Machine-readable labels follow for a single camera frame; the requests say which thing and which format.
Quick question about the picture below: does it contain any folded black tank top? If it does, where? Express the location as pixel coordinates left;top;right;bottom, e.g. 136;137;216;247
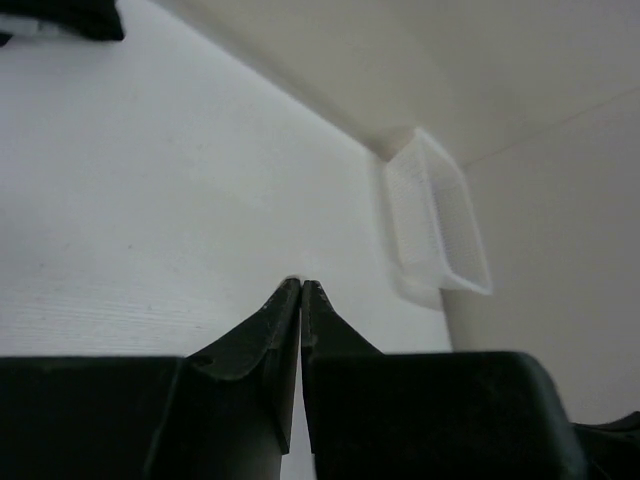
1;0;125;47

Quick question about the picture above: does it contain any white plastic mesh basket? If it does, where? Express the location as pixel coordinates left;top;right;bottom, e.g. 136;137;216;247
382;128;493;295

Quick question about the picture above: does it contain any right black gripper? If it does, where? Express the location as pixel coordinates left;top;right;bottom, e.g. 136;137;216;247
573;411;640;480

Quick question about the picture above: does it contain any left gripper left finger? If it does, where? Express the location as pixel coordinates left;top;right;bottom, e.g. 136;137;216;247
1;278;300;479

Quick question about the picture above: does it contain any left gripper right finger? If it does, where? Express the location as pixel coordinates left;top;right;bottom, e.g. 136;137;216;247
301;281;588;479

